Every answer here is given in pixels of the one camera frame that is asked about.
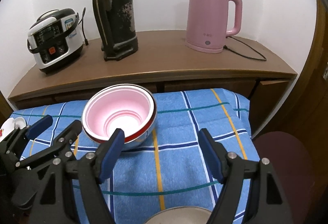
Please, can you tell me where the stainless steel bowl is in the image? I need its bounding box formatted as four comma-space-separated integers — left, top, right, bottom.
81, 83, 158, 152

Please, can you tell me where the pink plastic bowl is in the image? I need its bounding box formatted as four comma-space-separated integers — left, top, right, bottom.
83, 86, 155, 141

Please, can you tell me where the white enamel bowl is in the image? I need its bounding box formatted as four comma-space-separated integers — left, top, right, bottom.
145, 206, 212, 224

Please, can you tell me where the plain white plate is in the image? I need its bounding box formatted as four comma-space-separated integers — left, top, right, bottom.
14, 117, 27, 130

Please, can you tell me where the white floral plate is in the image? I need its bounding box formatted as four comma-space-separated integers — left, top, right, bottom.
0, 118, 15, 142

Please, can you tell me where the dark red round stool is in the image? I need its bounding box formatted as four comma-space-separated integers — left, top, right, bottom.
254, 131, 315, 223

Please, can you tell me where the silver black rice cooker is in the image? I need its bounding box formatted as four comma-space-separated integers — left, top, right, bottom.
27, 8, 88, 74

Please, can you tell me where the brown wooden sideboard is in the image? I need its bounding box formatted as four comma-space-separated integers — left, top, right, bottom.
9, 31, 296, 129

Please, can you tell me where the black tall thermos flask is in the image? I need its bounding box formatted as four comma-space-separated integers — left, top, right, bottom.
92, 0, 138, 61

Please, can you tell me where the pink electric kettle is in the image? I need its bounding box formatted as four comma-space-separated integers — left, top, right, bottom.
185, 0, 242, 54

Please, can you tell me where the black rice cooker cable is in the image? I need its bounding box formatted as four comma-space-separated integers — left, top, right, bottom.
77, 7, 90, 46

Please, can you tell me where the black kettle power cable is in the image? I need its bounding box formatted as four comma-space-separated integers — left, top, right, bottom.
222, 35, 268, 62

